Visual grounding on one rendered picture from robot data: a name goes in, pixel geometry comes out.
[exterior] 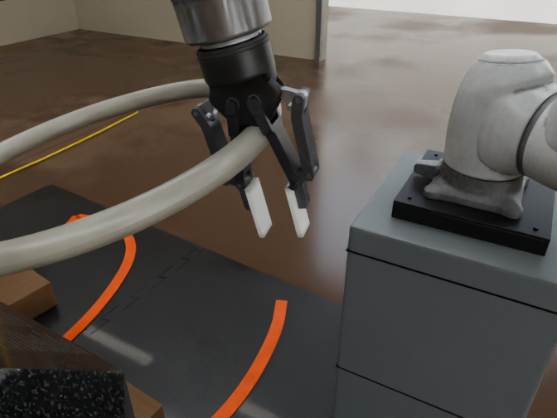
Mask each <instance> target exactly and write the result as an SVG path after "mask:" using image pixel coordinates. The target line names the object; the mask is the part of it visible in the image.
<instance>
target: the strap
mask: <svg viewBox="0 0 557 418"><path fill-rule="evenodd" d="M86 216H89V215H84V214H79V215H78V216H72V217H71V218H70V219H69V220H68V222H66V223H69V222H72V221H76V220H79V219H81V218H84V217H86ZM124 241H125V245H126V251H125V256H124V261H123V263H122V264H121V266H120V268H119V271H118V272H117V274H116V275H115V276H114V278H113V280H112V281H111V283H110V284H109V286H108V287H107V289H106V290H105V291H104V292H103V293H102V295H101V296H100V297H99V299H98V300H97V301H96V302H95V304H94V305H93V306H92V307H91V308H90V310H89V311H88V312H87V313H86V314H85V315H84V316H83V317H82V318H81V319H80V320H79V321H78V322H77V323H76V324H75V325H74V326H73V327H72V328H71V329H70V330H69V331H68V332H67V333H66V334H64V335H63V336H62V337H64V338H67V339H68V340H70V341H72V340H73V339H74V338H75V337H76V336H77V335H78V334H79V333H81V332H82V331H83V330H84V329H85V328H86V327H87V325H88V324H89V323H90V322H91V321H92V320H93V319H94V318H95V317H96V316H97V315H98V313H99V312H100V311H101V310H102V309H103V307H104V306H105V305H106V304H107V303H108V302H109V301H110V299H111V298H112V297H113V295H114V293H115V292H116V291H117V289H118V288H119V286H120V285H121V284H122V282H123V281H124V279H125V277H126V275H127V273H128V272H129V270H130V268H131V266H132V264H133V260H134V257H135V254H136V243H135V239H134V238H133V235H131V236H128V237H125V238H124ZM287 302H288V301H286V300H276V304H275V308H274V317H273V321H272V323H271V326H270V329H269V332H268V335H267V337H266V339H265V340H264V344H263V346H262V348H261V349H260V350H259V353H258V355H257V357H256V358H255V360H254V362H253V364H252V366H251V367H250V369H249V370H248V372H247V373H246V375H245V377H244V378H243V380H242V381H241V383H240V384H239V385H238V386H237V388H236V389H235V391H234V392H233V393H232V395H231V396H230V397H229V399H228V400H227V401H226V402H225V403H224V405H223V406H222V407H221V408H220V409H219V410H218V411H217V412H216V413H215V414H214V415H213V416H212V417H211V418H230V417H231V416H232V415H233V414H234V413H235V411H236V410H237V409H238V408H239V406H240V405H241V404H242V402H243V401H244V400H245V398H246V397H247V396H248V395H249V393H250V392H251V390H252V389H253V387H254V385H255V383H256V382H257V381H258V380H259V377H260V376H261V374H262V372H263V370H264V369H265V367H266V365H267V363H268V361H269V359H270V357H271V355H272V353H273V351H274V349H275V347H276V344H277V342H278V340H279V337H280V334H281V332H282V329H283V324H284V320H285V314H286V308H287Z"/></svg>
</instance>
